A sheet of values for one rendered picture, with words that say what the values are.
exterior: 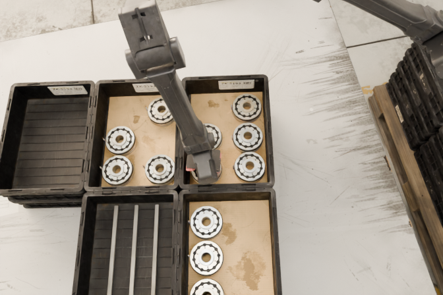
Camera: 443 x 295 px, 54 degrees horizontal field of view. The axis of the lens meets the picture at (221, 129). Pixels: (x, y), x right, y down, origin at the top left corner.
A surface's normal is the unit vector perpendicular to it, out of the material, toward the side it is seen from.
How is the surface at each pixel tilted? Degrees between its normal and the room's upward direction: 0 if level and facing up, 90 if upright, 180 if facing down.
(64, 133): 0
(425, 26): 87
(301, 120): 0
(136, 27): 48
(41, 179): 0
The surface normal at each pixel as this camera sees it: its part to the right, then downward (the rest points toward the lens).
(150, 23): 0.04, 0.43
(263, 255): -0.04, -0.39
